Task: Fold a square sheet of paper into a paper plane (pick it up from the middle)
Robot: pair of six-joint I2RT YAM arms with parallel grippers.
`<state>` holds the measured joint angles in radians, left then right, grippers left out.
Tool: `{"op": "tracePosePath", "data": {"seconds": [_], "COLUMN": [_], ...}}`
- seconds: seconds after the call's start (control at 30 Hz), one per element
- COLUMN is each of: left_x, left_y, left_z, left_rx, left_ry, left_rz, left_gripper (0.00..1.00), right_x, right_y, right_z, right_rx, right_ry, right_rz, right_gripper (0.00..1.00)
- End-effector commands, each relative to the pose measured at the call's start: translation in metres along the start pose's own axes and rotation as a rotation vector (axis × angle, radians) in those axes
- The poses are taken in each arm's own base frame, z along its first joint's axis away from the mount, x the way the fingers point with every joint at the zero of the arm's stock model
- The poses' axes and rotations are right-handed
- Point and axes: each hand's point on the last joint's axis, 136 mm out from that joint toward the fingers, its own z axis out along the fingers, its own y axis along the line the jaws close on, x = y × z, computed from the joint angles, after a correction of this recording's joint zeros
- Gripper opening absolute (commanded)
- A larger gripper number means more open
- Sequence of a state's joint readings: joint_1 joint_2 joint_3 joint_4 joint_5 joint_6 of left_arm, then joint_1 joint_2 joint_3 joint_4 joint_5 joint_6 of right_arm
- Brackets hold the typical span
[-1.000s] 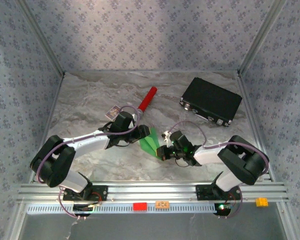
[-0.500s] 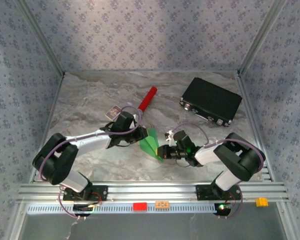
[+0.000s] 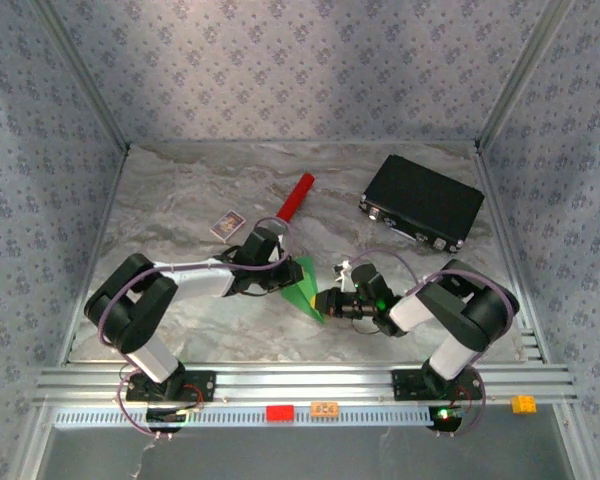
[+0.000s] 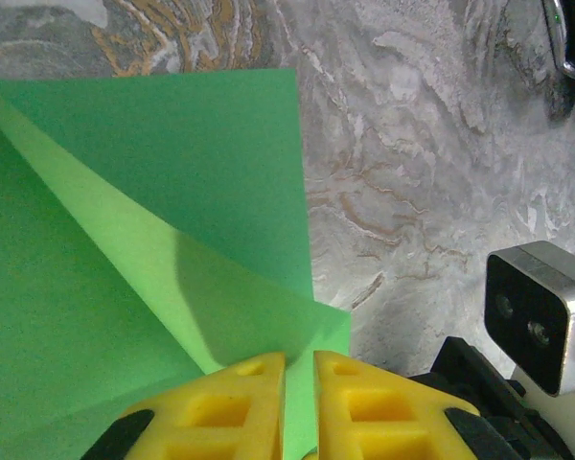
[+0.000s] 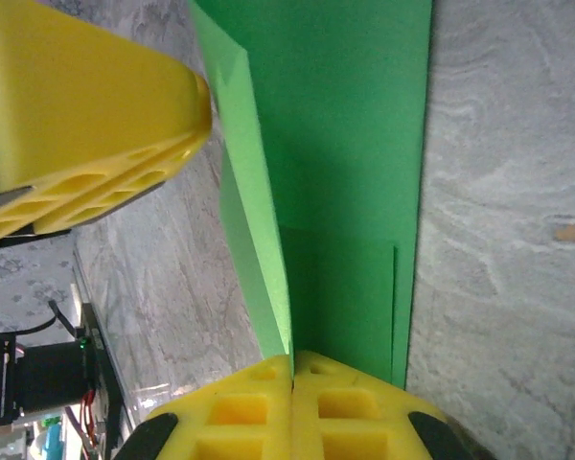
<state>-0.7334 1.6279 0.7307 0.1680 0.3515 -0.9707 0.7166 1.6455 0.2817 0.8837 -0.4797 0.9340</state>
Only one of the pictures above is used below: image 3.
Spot black briefcase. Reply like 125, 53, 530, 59
358, 153, 486, 255

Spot yellow toy block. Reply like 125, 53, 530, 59
510, 394, 538, 415

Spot aluminium mounting rail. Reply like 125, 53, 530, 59
33, 362, 580, 409

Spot purple playing card box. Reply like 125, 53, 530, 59
209, 210, 247, 244

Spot red microphone with grey head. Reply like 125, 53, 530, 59
267, 172, 317, 232

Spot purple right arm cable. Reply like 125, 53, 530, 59
347, 248, 522, 440

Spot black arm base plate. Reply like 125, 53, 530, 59
124, 369, 217, 403
390, 368, 484, 402

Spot white slotted cable duct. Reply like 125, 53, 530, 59
53, 405, 439, 429

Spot green paper sheet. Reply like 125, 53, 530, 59
278, 254, 326, 325

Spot red toy block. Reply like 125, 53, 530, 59
265, 404, 296, 423

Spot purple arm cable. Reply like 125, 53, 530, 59
95, 217, 294, 441
347, 248, 522, 440

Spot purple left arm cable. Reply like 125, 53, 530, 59
95, 217, 294, 441

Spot aluminium table side rail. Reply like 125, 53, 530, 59
472, 144, 551, 364
59, 147, 131, 366

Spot thin red and black wires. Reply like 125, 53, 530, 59
447, 384, 474, 414
177, 382, 206, 414

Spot aluminium frame post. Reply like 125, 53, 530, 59
29, 0, 132, 154
473, 0, 577, 154

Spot black controller board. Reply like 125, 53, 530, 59
145, 407, 189, 434
428, 405, 465, 434

